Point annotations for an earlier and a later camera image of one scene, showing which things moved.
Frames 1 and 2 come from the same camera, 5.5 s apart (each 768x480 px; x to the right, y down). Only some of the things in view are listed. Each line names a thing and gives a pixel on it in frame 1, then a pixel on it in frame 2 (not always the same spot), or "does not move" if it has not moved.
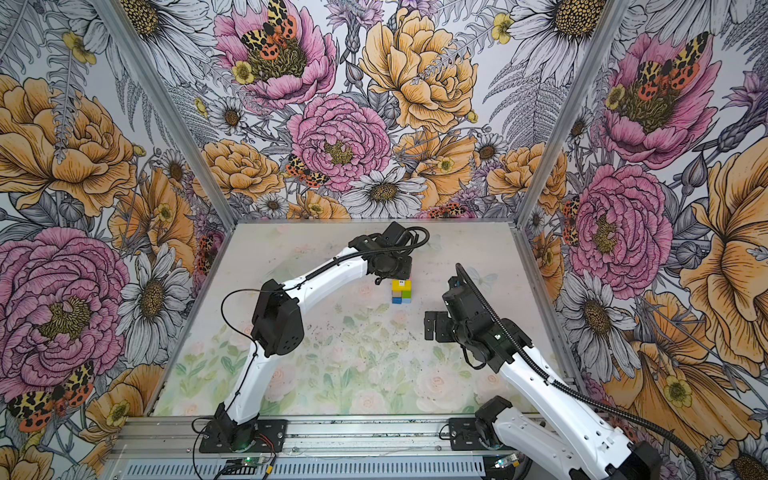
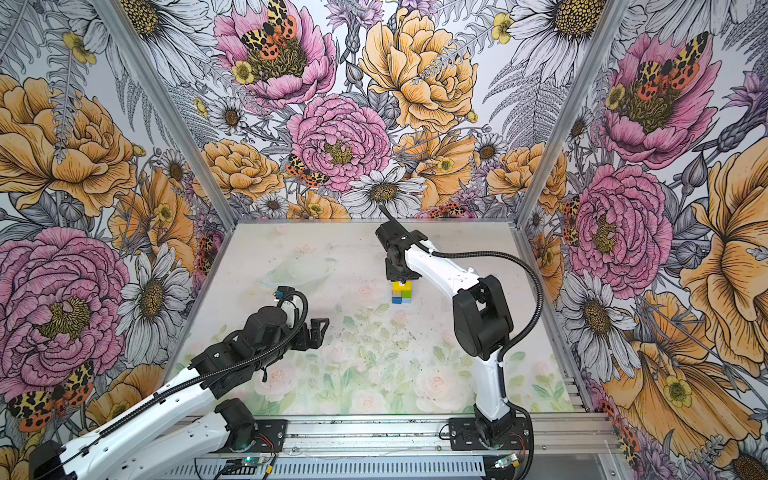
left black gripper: x=403 y=273 -> x=315 y=340
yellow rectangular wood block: x=402 y=285 does not move
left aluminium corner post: x=175 y=117 does not move
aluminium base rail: x=425 y=436 does not move
